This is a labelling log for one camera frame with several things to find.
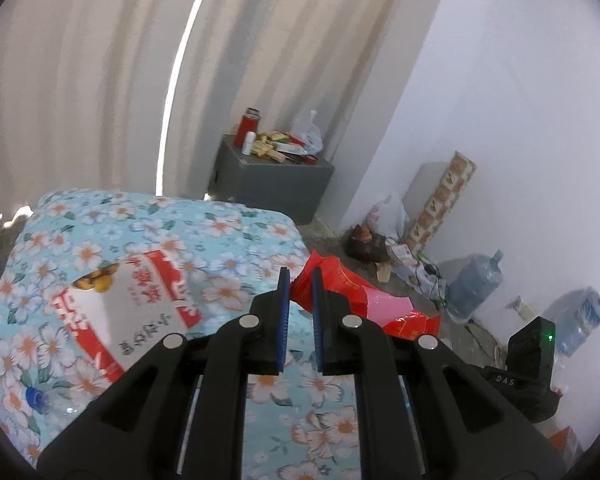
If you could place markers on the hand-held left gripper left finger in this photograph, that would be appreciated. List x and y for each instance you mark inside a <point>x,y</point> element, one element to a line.
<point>281,320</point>

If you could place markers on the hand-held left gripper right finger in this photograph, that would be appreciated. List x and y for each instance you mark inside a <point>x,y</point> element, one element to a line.
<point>317,320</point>

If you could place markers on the red plastic bag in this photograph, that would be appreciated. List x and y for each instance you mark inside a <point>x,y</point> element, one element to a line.
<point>350,285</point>

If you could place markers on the blue water jug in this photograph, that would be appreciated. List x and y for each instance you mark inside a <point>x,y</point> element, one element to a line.
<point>475,285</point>
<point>580,320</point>

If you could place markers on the white plastic bag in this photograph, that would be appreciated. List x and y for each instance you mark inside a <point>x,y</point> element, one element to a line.
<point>387,217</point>

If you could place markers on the grey cabinet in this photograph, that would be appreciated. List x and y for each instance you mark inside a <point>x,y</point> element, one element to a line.
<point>275,185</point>

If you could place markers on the checkered cardboard box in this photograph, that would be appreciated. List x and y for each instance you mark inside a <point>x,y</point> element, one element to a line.
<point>440,200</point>

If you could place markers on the white and red sack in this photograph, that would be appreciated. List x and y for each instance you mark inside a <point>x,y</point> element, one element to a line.
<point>110,310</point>

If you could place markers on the pile of yellow snacks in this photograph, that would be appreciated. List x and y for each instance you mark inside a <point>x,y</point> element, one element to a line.
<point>272,145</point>

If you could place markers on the small white bottle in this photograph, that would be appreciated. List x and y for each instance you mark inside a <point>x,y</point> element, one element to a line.
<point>249,144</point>

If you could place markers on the red thermos flask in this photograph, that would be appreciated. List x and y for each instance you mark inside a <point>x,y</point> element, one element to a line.
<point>245,127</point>

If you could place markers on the beige curtain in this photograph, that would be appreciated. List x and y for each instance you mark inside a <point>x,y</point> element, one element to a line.
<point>80,85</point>

